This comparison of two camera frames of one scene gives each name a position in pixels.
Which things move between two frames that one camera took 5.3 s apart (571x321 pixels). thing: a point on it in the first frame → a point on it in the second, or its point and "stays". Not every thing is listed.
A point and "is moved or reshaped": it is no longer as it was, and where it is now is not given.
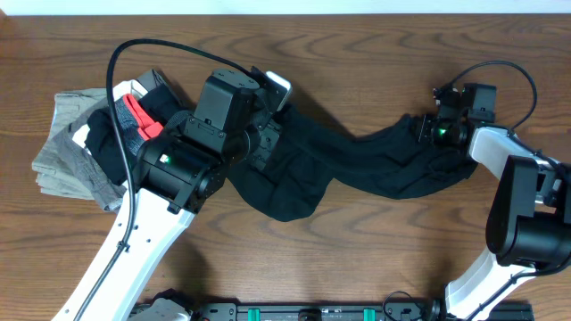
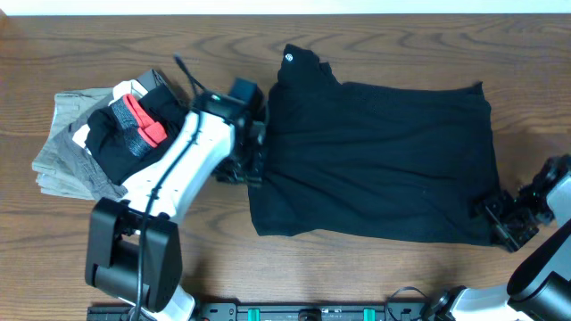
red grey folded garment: x=137 y=126 stays
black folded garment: x=102 y=139 stays
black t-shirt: x=311 y=160 is moved or reshaped
